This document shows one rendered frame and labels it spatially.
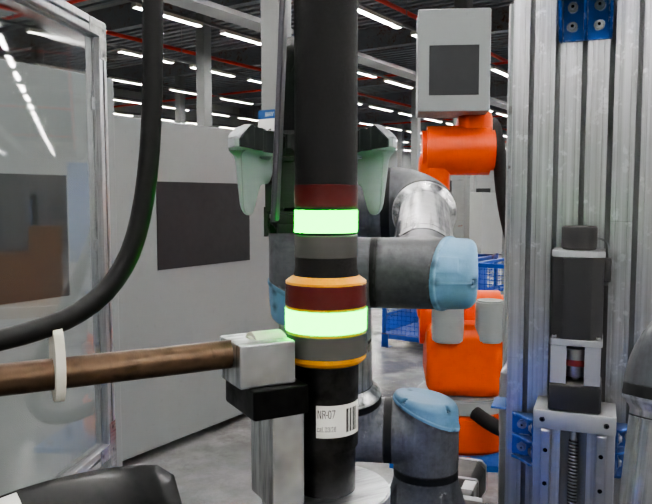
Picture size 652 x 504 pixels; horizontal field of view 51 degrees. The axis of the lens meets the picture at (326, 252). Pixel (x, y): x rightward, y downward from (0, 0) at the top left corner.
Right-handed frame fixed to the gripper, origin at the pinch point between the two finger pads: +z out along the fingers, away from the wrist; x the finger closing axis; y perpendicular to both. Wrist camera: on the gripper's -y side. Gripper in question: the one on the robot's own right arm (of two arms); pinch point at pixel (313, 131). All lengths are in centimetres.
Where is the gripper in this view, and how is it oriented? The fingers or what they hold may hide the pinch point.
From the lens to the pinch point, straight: 44.5
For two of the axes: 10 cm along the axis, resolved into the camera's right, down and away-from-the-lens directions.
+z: 0.6, 0.8, -10.0
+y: 0.0, 10.0, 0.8
